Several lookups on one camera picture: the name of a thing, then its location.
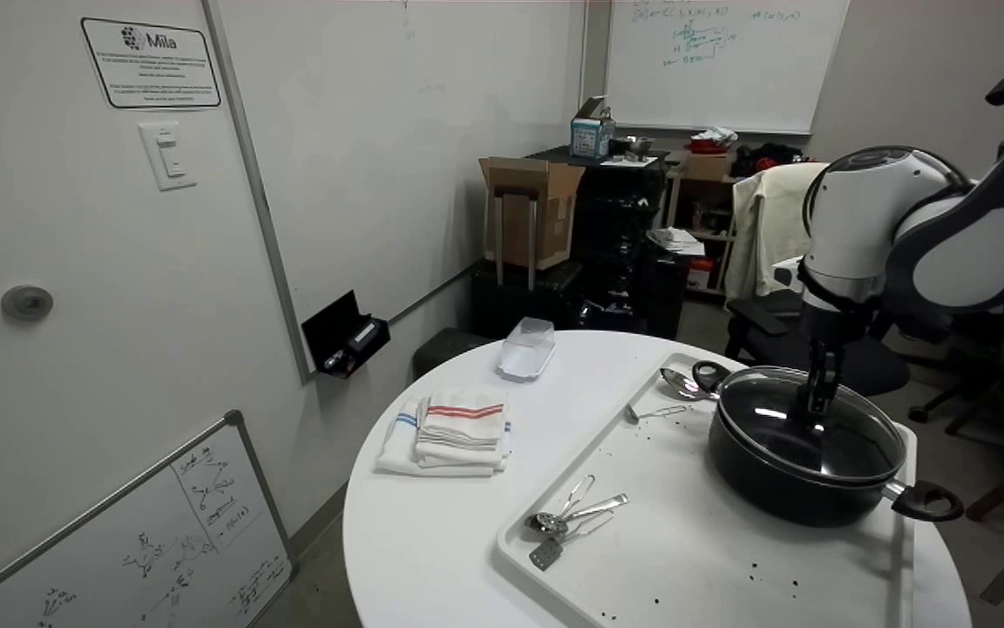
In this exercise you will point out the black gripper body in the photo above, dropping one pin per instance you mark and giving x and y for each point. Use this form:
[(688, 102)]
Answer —
[(826, 339)]

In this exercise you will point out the glass pot lid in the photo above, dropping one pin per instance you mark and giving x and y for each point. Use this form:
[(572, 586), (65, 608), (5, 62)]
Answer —
[(851, 445)]

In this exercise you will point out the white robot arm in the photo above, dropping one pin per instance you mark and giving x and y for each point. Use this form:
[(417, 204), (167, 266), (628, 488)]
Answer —
[(902, 231)]

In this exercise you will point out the black cooking pot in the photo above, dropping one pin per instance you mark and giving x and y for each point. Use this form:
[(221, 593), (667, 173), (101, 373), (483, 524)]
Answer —
[(823, 504)]

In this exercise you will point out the office chair with cream cloth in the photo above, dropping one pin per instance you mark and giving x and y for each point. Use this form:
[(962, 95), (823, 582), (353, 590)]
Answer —
[(766, 314)]

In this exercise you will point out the large silver spoon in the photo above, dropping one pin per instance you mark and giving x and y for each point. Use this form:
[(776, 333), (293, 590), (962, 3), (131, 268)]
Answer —
[(696, 383)]

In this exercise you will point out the white plastic tray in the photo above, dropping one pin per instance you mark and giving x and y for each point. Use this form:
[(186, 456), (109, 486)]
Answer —
[(693, 553)]

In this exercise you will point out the clear plastic butter dish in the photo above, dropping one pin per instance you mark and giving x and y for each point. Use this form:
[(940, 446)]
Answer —
[(526, 351)]

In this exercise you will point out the blue tissue box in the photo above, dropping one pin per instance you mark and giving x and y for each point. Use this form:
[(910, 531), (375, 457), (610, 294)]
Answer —
[(592, 131)]

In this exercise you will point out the cardboard box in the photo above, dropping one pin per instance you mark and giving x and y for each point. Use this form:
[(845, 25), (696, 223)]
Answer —
[(526, 210)]

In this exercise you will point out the small measuring spoons set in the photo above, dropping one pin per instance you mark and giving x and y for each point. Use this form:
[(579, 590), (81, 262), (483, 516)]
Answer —
[(551, 531)]

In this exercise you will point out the folded white striped towel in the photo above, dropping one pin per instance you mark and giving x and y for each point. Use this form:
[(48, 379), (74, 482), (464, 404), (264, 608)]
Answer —
[(447, 438)]

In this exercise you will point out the black marker holder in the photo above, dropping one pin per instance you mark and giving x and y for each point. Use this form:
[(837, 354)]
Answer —
[(343, 337)]

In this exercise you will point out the small leaning whiteboard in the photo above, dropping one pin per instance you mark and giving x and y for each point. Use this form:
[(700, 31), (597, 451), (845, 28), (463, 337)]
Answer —
[(193, 542)]

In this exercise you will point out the wall whiteboard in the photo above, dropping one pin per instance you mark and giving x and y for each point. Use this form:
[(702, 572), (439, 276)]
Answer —
[(739, 62)]

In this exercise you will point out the white light switch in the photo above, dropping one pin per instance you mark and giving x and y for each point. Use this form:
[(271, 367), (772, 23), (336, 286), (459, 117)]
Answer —
[(165, 153)]

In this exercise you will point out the wall sign plaque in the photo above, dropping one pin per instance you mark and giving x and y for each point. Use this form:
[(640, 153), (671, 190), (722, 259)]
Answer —
[(150, 62)]

